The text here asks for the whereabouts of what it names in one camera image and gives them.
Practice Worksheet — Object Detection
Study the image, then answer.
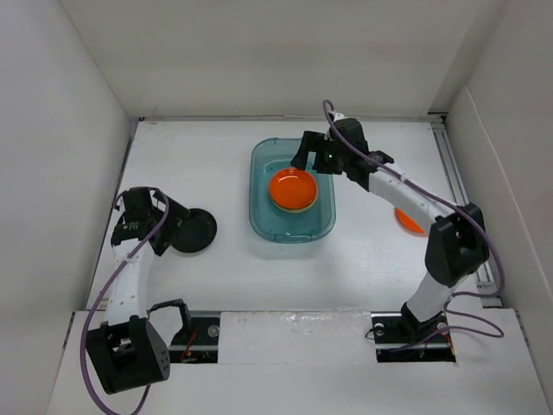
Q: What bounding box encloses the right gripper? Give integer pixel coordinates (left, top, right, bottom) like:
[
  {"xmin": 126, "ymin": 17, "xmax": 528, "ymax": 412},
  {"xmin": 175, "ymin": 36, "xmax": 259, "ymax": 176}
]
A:
[{"xmin": 290, "ymin": 131, "xmax": 349, "ymax": 175}]

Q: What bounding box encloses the orange plate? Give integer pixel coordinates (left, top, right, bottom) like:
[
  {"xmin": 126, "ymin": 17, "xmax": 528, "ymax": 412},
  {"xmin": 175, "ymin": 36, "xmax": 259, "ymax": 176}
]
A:
[
  {"xmin": 394, "ymin": 207, "xmax": 427, "ymax": 237},
  {"xmin": 269, "ymin": 168, "xmax": 318, "ymax": 208}
]

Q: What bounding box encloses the green plate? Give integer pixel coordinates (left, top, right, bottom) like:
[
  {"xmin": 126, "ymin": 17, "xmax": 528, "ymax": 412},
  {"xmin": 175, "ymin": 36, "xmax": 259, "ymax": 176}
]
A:
[{"xmin": 273, "ymin": 203, "xmax": 314, "ymax": 214}]

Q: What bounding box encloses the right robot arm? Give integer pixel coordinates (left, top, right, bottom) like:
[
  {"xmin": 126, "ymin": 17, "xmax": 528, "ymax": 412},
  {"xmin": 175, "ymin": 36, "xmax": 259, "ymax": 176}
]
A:
[{"xmin": 290, "ymin": 118, "xmax": 489, "ymax": 342}]

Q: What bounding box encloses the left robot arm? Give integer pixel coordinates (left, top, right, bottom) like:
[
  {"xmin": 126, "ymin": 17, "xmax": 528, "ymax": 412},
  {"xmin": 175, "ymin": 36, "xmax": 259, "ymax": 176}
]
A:
[{"xmin": 85, "ymin": 187, "xmax": 188, "ymax": 394}]

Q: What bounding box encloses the teal transparent plastic bin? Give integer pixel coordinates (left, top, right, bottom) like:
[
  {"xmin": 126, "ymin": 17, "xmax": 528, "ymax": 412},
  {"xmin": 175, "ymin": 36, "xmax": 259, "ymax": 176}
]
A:
[{"xmin": 249, "ymin": 137, "xmax": 336, "ymax": 244}]

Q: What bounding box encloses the black plate front left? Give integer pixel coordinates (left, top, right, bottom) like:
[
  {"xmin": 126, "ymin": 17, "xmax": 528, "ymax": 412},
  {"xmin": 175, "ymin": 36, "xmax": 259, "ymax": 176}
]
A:
[{"xmin": 172, "ymin": 208, "xmax": 218, "ymax": 253}]

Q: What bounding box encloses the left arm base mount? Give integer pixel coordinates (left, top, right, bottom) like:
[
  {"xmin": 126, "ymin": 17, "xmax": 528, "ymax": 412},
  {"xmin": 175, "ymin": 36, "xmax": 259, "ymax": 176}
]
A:
[{"xmin": 168, "ymin": 311, "xmax": 220, "ymax": 364}]

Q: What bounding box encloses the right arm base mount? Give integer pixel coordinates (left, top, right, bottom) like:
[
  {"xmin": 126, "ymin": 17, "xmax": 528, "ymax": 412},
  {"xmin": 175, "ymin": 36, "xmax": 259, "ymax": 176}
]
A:
[{"xmin": 365, "ymin": 311, "xmax": 456, "ymax": 363}]

